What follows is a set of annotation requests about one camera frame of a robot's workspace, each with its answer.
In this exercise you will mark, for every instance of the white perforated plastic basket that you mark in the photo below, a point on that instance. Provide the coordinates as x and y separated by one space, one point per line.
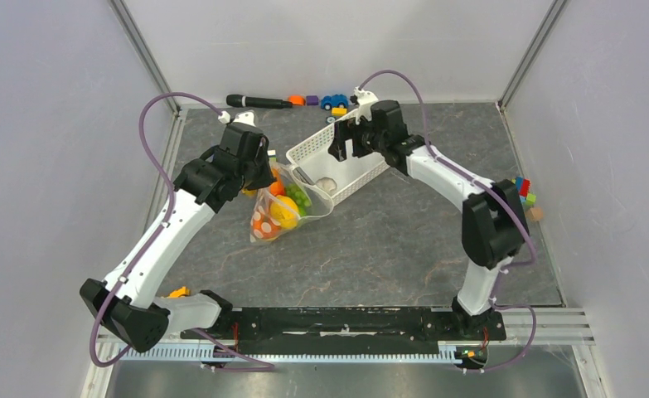
312 157

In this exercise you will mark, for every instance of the blue toy car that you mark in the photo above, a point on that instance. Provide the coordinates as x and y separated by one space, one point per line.
329 102

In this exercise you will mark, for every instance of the colourful building block stack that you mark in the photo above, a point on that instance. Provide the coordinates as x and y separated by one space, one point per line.
523 187

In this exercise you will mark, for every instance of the wooden cube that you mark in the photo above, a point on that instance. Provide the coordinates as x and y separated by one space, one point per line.
535 214

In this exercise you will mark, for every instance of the clear dotted zip bag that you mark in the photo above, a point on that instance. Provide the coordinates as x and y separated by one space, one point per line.
322 204

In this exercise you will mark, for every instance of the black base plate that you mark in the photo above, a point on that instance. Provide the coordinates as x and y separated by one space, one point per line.
349 330

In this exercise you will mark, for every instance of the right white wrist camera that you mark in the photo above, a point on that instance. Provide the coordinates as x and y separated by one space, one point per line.
364 100

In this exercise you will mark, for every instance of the orange yellow building block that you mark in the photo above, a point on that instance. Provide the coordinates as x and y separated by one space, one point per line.
182 292

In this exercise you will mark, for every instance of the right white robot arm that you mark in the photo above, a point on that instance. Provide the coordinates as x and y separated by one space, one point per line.
493 229

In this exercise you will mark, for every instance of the orange toy block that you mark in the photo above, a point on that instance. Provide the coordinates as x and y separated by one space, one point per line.
297 100

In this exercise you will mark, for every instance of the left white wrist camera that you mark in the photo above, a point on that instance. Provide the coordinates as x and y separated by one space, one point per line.
247 117

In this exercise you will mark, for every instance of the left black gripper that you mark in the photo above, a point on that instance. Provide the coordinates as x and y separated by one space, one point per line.
267 177

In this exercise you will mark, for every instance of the black microphone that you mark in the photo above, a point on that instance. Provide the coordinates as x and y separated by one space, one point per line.
244 101

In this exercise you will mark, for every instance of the green toy grapes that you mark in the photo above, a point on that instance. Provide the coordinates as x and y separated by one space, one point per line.
300 197

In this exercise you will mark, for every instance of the white cable duct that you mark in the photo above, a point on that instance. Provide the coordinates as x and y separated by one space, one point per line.
206 352

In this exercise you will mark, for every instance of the orange toy pumpkin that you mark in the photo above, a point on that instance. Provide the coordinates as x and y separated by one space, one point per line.
262 227

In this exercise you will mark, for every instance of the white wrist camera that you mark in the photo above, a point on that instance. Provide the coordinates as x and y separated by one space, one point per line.
364 100
247 117

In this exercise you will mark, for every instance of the purple toy block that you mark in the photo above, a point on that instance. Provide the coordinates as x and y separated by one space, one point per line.
312 100

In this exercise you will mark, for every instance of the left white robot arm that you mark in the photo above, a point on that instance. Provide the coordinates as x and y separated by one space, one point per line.
126 302

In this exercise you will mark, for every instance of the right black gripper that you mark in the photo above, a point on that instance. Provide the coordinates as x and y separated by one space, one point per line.
346 130

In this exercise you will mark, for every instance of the white toy garlic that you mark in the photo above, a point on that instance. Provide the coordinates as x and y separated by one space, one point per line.
328 185

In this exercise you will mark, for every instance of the yellow toy lemon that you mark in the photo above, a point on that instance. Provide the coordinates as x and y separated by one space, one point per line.
285 211

